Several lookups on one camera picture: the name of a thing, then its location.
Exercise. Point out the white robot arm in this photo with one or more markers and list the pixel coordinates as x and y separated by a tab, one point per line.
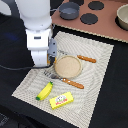
37	20

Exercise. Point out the white woven placemat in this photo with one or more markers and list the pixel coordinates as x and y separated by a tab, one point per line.
80	111

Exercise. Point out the pink toy stove top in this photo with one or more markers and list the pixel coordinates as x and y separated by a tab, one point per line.
104	27

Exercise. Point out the white bowl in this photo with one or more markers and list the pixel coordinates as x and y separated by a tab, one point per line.
122	14

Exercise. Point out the round wooden plate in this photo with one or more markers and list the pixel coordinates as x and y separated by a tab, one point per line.
68	66

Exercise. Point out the yellow toy butter box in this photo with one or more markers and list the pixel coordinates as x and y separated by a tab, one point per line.
61	100

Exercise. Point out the toy fork wooden handle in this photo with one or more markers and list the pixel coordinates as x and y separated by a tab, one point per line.
65	80

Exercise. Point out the toy knife wooden handle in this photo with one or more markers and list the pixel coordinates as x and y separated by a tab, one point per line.
79	56

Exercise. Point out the blue-grey saucepan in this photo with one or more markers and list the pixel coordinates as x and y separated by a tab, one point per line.
69	10

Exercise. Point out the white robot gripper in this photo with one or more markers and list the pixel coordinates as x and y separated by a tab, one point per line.
42	46

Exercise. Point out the yellow toy banana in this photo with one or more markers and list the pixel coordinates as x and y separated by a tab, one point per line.
45	92

